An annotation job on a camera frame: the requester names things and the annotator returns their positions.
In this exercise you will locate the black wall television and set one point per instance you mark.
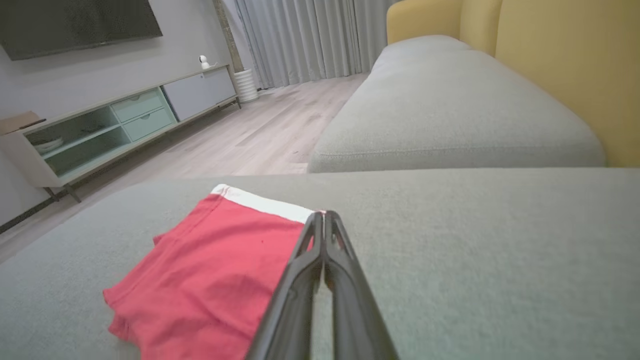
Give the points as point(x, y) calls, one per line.
point(75, 25)

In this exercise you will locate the white and mint TV cabinet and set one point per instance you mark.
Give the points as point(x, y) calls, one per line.
point(20, 160)

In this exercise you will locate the grey cabinet door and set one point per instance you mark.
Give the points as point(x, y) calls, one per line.
point(200, 92)

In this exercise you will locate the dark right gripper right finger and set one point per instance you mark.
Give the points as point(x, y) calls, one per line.
point(357, 325)

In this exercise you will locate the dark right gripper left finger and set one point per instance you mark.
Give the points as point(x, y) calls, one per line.
point(290, 320)

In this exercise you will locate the white ribbed cylindrical bin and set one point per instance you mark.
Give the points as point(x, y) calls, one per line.
point(246, 86)

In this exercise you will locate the large grey sofa seat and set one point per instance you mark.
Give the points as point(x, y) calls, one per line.
point(500, 275)

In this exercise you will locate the grey pleated curtain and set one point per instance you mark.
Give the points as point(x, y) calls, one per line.
point(310, 35)

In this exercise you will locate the mint green cabinet drawer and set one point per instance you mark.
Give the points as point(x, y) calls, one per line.
point(149, 124)
point(137, 105)

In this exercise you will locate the grey sofa seat cushion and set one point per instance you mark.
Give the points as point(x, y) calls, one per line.
point(450, 110)
point(425, 47)

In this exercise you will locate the small white security camera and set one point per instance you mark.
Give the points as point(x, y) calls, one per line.
point(204, 62)

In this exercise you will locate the red shorts white waistband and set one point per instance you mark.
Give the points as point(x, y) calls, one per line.
point(210, 280)

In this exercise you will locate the yellow sofa backrest cushion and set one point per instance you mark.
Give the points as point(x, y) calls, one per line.
point(480, 22)
point(575, 75)
point(420, 20)

